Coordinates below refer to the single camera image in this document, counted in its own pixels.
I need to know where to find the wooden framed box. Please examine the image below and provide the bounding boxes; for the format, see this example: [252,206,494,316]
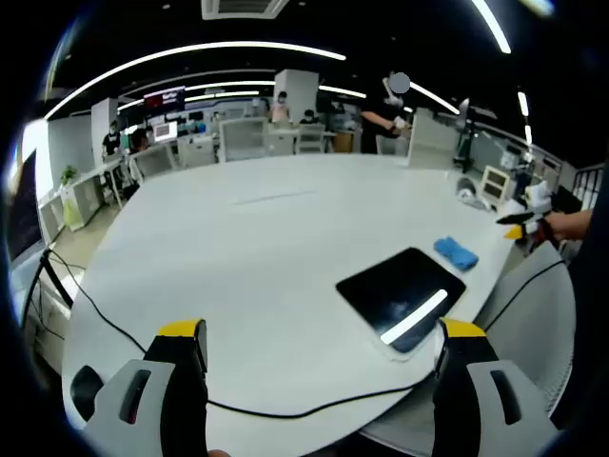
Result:
[480,165,508,207]

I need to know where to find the long black cable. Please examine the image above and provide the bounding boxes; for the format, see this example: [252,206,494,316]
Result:
[45,247,568,420]

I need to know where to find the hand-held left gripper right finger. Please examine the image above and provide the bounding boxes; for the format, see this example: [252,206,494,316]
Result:
[430,317,561,457]

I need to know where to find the blue cleaning cloth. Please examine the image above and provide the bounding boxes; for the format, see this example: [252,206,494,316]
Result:
[433,235,480,273]

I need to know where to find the red wall display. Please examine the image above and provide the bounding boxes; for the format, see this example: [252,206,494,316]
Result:
[143,86,187,113]

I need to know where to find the ceiling air vent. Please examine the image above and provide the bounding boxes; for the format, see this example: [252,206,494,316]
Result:
[201,0,292,22]

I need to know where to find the black rectangular mirror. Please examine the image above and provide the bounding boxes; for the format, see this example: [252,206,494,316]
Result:
[335,246,468,355]

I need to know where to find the black table grommet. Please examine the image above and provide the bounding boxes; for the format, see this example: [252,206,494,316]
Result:
[69,365,105,423]

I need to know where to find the white low cabinet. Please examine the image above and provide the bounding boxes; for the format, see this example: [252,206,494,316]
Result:
[39,170,105,235]

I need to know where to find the black computer monitor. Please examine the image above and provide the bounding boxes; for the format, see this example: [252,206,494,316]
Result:
[3,149,45,266]

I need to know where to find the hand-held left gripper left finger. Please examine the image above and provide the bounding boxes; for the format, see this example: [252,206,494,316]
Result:
[83,318,210,457]

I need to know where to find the small desktop screen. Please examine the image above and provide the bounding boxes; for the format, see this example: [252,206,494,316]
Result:
[151,120,180,143]

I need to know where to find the person's dark clothing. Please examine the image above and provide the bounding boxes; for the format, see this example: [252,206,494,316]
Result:
[565,161,609,429]

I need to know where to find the white chair back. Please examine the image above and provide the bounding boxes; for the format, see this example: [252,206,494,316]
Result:
[407,108,461,169]

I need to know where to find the long curved ceiling light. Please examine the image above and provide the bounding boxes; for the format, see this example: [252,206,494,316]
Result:
[44,41,348,121]

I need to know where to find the black railing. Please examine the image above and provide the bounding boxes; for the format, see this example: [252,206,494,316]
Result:
[570,164,609,211]

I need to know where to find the person's right hand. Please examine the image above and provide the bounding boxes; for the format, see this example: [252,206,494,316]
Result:
[544,209,580,245]

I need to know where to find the short ceiling light strip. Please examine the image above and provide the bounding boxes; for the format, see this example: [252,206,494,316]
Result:
[470,0,513,55]

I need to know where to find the white mesh office chair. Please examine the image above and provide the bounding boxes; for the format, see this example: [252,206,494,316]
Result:
[219,117,269,164]
[295,124,327,155]
[129,142,178,183]

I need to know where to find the white device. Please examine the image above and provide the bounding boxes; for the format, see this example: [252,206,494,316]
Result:
[456,176,497,211]

